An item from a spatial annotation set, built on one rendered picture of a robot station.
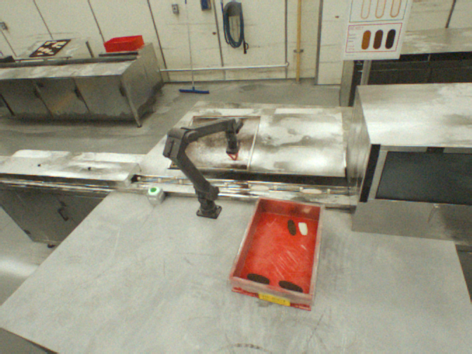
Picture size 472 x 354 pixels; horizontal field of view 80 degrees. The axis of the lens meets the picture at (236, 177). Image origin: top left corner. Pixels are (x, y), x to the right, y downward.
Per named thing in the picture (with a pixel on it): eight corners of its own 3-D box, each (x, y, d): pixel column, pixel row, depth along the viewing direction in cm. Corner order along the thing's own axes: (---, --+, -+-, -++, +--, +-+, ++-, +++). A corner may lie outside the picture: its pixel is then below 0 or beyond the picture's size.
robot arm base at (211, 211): (195, 215, 149) (216, 219, 145) (192, 204, 144) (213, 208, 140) (202, 204, 155) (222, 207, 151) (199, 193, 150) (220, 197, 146)
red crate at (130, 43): (105, 52, 435) (102, 43, 427) (116, 46, 462) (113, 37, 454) (135, 50, 425) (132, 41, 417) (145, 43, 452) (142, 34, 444)
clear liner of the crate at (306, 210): (227, 293, 113) (224, 279, 107) (258, 207, 148) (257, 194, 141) (313, 315, 102) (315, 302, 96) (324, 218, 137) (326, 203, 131)
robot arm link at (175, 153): (153, 150, 111) (173, 155, 106) (170, 123, 116) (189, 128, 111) (198, 198, 148) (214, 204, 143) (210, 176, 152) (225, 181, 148)
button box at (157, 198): (150, 208, 162) (144, 194, 155) (156, 199, 168) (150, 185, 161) (163, 209, 160) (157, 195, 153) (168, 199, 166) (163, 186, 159)
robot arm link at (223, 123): (166, 141, 116) (187, 145, 112) (166, 127, 114) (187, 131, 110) (222, 126, 152) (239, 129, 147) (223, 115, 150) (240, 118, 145)
